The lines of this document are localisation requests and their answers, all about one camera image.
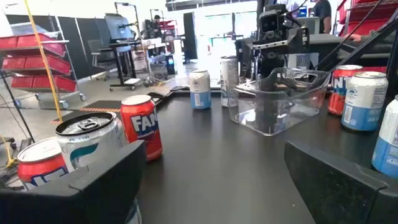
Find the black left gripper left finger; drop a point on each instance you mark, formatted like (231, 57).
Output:
(62, 205)

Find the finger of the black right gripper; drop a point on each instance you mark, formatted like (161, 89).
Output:
(298, 40)
(245, 51)

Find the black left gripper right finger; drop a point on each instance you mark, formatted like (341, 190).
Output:
(342, 199)

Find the red Fanta strawberry soda can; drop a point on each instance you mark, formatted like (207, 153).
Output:
(141, 130)
(40, 169)
(337, 93)

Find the white and blue Spindrift can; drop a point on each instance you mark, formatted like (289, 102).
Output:
(363, 102)
(388, 140)
(200, 90)

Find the clear plastic bin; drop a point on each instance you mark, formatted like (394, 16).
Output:
(273, 124)

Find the person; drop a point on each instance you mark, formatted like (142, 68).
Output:
(323, 12)
(157, 26)

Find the person's hand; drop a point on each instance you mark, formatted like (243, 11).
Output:
(354, 37)

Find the black upright panel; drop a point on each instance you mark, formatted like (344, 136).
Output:
(190, 37)

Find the red bin shelving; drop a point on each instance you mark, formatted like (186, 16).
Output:
(367, 28)

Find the metal rack with red bins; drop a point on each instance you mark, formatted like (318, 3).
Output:
(46, 102)

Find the thin black rod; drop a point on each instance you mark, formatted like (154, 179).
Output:
(17, 107)

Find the red plastic storage bin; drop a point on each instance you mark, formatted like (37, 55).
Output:
(53, 46)
(7, 42)
(59, 65)
(65, 84)
(21, 82)
(14, 63)

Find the black standing desk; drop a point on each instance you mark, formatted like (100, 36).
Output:
(117, 68)

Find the grey computer monitor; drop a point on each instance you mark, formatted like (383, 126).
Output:
(118, 28)

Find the grey office chair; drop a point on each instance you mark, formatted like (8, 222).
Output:
(93, 46)

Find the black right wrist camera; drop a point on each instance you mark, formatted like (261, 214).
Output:
(270, 21)

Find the black frame strut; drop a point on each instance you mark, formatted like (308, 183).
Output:
(360, 46)

